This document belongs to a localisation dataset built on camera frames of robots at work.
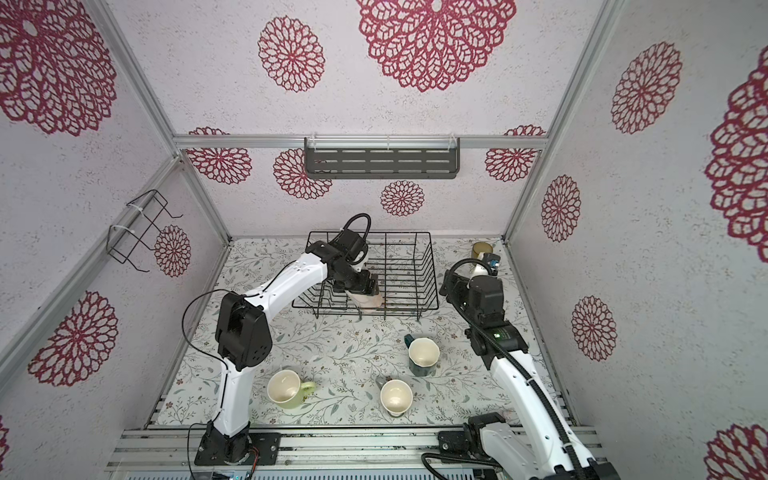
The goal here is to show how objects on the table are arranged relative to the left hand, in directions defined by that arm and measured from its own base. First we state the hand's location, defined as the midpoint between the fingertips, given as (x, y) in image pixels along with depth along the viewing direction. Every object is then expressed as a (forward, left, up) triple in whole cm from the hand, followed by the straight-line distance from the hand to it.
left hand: (365, 294), depth 91 cm
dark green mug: (-17, -17, -6) cm, 25 cm away
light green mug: (-25, +22, -11) cm, 35 cm away
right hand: (-4, -26, +16) cm, 30 cm away
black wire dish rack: (+21, -14, -11) cm, 28 cm away
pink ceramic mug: (-3, 0, +1) cm, 3 cm away
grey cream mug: (-27, -9, -10) cm, 30 cm away
